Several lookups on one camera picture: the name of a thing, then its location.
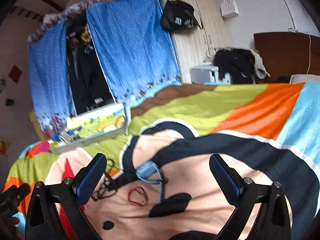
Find colourful cartoon bedspread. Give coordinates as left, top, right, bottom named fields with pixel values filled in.
left=5, top=82, right=319, bottom=239

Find person's left hand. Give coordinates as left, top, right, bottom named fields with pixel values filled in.
left=0, top=217, right=23, bottom=240

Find red square wall paper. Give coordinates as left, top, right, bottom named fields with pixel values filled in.
left=8, top=65, right=22, bottom=84

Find white shallow tray box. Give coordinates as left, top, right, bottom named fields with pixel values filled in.
left=48, top=103, right=131, bottom=154

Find red cord bracelet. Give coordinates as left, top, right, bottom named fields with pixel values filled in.
left=127, top=186, right=150, bottom=208

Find wooden headboard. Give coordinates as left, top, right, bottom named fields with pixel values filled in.
left=254, top=32, right=319, bottom=83

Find white paper bag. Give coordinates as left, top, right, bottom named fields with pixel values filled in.
left=220, top=0, right=240, bottom=18

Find pile of dark clothes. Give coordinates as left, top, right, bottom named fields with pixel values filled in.
left=213, top=48, right=270, bottom=84

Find white wardrobe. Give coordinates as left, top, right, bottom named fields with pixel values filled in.
left=162, top=0, right=232, bottom=83

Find black hanging bag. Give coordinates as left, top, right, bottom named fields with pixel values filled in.
left=160, top=0, right=203, bottom=33

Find white storage box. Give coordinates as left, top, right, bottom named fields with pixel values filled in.
left=190, top=62, right=232, bottom=85

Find black beaded necklace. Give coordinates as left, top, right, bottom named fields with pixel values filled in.
left=91, top=158, right=119, bottom=202

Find blue dotted curtain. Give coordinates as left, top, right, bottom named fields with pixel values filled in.
left=28, top=0, right=181, bottom=138

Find dark hanging clothes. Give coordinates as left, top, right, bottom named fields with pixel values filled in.
left=66, top=17, right=114, bottom=114

